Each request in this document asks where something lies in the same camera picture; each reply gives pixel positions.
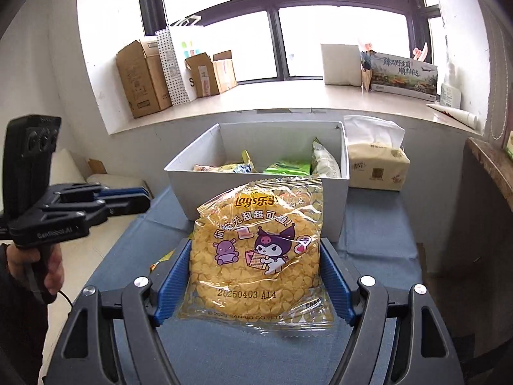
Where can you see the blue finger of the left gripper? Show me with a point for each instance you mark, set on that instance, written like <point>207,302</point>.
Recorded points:
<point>132,191</point>

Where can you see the printed landscape carton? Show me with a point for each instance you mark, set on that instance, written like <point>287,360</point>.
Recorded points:
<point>403,76</point>

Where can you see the white foam box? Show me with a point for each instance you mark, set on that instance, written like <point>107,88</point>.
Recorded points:
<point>341,64</point>

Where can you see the pale green chip bag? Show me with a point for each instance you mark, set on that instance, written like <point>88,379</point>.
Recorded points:
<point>323,164</point>

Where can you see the Kuromi Lay's chips bag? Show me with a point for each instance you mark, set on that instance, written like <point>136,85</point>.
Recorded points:
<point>255,258</point>

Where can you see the small open cardboard box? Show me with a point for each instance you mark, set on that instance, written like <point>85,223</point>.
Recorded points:
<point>212,76</point>

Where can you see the black window frame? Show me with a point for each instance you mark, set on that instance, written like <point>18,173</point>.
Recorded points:
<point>278,40</point>

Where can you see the tissue pack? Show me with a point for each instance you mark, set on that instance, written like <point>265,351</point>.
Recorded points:
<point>377,160</point>

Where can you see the bright green snack bag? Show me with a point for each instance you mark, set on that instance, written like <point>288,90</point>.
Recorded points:
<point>288,168</point>

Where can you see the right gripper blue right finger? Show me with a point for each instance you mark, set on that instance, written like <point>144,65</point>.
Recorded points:
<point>338,281</point>

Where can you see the white storage box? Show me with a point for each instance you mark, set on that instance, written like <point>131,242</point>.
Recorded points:
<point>266,143</point>

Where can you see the white lotion bottle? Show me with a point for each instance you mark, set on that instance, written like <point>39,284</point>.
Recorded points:
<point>450,94</point>

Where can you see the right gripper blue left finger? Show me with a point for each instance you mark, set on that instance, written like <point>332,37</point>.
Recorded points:
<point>170,281</point>

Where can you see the dark wooden side table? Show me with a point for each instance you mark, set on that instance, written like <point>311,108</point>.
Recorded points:
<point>496,163</point>

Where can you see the dotted white paper bag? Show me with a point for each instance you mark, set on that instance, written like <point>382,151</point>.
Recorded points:
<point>176,43</point>

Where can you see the large cardboard box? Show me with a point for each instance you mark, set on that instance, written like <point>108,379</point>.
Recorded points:
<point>141,72</point>

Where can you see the cream leather sofa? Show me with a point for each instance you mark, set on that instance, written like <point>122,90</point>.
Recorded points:
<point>64,170</point>

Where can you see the white tube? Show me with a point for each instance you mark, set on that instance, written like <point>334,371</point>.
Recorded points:
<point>463,116</point>

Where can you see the pink snack packet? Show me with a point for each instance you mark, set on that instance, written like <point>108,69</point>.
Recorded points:
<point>205,168</point>

